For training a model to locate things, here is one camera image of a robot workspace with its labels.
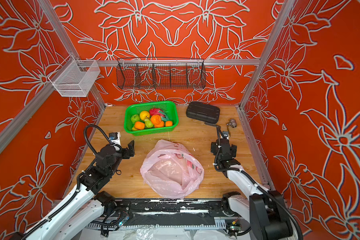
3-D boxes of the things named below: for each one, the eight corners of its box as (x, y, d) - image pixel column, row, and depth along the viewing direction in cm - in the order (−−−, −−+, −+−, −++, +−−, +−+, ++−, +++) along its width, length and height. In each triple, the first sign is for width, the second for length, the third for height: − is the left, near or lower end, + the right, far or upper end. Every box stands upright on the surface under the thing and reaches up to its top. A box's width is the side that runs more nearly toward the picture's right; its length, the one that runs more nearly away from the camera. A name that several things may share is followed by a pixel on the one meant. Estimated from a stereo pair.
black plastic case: (183, 115, 115) (183, 111, 110) (191, 103, 124) (191, 98, 119) (215, 127, 107) (216, 123, 103) (221, 113, 116) (222, 108, 112)
